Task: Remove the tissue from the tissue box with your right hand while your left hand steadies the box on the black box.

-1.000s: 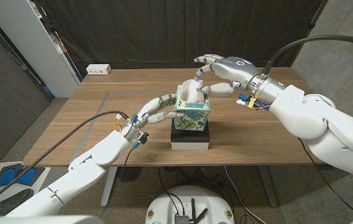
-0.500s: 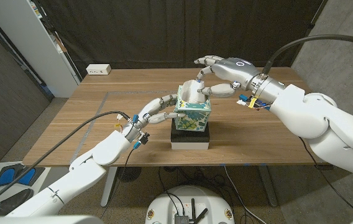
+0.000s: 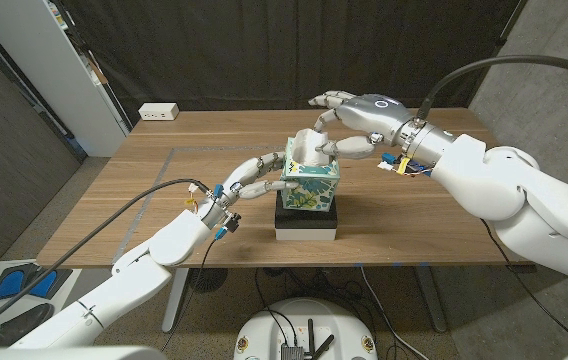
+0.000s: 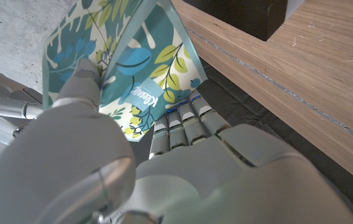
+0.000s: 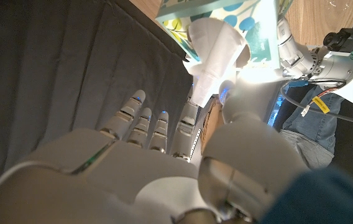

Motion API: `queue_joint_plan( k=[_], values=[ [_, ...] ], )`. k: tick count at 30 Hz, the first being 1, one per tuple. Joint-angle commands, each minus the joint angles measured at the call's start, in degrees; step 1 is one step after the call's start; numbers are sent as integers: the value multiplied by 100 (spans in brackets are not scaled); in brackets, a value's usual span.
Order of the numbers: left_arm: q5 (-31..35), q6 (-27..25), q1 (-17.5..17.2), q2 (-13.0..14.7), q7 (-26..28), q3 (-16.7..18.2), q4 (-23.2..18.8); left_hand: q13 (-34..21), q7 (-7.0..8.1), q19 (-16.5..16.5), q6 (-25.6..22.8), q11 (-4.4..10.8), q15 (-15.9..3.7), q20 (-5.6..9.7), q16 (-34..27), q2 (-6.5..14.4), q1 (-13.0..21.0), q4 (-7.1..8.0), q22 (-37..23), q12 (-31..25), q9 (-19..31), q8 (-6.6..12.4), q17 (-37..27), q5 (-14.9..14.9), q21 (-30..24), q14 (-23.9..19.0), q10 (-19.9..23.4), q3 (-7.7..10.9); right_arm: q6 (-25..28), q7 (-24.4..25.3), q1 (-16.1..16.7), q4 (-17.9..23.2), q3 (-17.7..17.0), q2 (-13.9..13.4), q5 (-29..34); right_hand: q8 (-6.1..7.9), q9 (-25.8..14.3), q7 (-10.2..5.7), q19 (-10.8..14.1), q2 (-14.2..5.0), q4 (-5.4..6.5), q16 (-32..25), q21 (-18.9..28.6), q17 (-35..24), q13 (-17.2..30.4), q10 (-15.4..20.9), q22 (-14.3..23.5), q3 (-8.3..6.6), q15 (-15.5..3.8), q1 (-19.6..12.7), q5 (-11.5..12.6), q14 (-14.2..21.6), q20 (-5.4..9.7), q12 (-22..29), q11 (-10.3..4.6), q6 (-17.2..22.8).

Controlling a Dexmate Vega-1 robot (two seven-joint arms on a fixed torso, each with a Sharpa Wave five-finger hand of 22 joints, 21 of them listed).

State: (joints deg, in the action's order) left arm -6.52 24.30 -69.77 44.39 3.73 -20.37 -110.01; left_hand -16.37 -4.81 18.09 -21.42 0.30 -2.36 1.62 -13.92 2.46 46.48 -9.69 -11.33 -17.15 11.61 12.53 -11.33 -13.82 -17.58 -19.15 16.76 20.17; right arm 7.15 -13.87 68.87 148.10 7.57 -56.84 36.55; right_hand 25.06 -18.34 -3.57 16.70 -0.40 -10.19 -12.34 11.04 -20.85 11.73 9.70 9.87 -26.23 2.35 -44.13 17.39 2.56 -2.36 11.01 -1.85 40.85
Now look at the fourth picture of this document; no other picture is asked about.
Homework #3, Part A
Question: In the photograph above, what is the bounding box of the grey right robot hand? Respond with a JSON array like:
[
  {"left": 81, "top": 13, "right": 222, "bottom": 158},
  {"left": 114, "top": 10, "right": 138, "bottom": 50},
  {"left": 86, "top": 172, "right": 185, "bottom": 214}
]
[{"left": 0, "top": 71, "right": 44, "bottom": 146}]

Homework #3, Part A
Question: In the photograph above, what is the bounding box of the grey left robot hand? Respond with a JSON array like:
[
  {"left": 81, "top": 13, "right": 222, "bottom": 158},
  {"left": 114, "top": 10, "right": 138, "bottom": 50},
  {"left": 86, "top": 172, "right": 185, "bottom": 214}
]
[{"left": 0, "top": 57, "right": 353, "bottom": 224}]

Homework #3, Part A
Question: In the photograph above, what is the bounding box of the teal floral tissue box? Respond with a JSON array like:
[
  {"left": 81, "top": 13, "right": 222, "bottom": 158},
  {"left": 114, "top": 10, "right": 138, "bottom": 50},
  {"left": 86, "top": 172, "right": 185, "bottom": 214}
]
[{"left": 42, "top": 0, "right": 208, "bottom": 143}]

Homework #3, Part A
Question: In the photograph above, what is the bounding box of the black box with white base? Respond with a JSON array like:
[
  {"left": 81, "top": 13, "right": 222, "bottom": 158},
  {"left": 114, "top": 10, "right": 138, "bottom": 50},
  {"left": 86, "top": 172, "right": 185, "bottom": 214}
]
[{"left": 182, "top": 0, "right": 305, "bottom": 42}]

